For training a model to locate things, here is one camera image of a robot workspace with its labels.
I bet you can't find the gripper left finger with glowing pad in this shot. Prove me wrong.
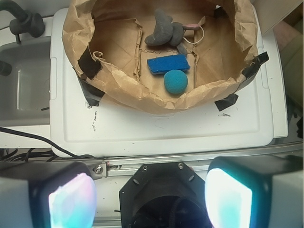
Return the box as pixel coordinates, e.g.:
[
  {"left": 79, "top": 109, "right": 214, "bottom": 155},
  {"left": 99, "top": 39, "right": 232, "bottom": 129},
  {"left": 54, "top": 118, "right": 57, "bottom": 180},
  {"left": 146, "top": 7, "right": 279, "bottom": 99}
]
[{"left": 0, "top": 161, "right": 97, "bottom": 228}]

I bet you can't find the brown paper bag tray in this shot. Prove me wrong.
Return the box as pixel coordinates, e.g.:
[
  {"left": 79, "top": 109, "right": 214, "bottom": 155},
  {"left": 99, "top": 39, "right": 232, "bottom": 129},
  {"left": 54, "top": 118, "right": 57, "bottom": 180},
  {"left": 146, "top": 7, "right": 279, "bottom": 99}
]
[{"left": 62, "top": 0, "right": 258, "bottom": 114}]

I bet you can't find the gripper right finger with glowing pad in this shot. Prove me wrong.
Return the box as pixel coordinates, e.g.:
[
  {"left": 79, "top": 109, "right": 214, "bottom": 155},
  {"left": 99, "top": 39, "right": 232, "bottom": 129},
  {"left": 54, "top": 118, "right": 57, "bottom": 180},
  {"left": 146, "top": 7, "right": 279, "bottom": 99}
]
[{"left": 205, "top": 155, "right": 304, "bottom": 228}]

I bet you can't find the black octagonal mount plate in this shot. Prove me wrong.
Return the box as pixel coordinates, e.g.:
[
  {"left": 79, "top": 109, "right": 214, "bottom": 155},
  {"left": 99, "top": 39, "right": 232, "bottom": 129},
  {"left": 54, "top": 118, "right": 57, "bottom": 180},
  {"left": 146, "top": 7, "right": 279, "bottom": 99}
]
[{"left": 119, "top": 162, "right": 212, "bottom": 228}]

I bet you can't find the black faucet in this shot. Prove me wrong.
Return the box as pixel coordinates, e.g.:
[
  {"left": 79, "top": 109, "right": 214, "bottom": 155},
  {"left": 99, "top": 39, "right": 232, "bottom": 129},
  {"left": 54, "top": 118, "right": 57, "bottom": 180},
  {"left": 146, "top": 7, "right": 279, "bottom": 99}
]
[{"left": 0, "top": 0, "right": 45, "bottom": 44}]

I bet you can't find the black cable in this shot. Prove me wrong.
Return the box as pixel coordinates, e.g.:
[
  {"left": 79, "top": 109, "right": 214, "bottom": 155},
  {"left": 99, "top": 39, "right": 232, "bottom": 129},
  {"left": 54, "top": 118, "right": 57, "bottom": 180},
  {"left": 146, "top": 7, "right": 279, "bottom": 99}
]
[{"left": 0, "top": 126, "right": 95, "bottom": 159}]

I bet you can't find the white plastic bin lid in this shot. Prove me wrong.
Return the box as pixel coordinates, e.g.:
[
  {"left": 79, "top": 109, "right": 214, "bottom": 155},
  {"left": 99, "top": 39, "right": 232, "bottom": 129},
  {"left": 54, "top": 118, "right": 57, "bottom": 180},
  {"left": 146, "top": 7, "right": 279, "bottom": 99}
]
[{"left": 49, "top": 9, "right": 288, "bottom": 157}]

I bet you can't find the aluminium frame rail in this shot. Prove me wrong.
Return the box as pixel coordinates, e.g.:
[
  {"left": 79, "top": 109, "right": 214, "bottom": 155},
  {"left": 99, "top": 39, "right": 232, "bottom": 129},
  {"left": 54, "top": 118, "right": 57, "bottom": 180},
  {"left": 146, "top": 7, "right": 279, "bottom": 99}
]
[{"left": 0, "top": 140, "right": 304, "bottom": 178}]

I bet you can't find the blue foam ball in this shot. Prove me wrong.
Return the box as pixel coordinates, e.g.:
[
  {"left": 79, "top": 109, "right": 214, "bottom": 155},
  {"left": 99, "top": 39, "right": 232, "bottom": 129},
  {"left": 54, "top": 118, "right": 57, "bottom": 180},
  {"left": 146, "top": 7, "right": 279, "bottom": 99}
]
[{"left": 164, "top": 70, "right": 188, "bottom": 94}]

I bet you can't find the grey plush bunny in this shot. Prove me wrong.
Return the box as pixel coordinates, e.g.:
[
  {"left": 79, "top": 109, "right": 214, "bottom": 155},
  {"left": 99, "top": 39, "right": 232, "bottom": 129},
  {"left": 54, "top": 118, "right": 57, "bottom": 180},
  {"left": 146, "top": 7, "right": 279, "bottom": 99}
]
[{"left": 144, "top": 9, "right": 205, "bottom": 56}]

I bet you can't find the blue rectangular sponge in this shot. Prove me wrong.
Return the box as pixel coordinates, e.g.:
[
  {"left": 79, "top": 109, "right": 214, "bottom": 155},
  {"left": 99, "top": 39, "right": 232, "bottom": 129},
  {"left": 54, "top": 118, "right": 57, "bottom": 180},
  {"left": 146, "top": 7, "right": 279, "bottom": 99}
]
[{"left": 147, "top": 54, "right": 190, "bottom": 75}]

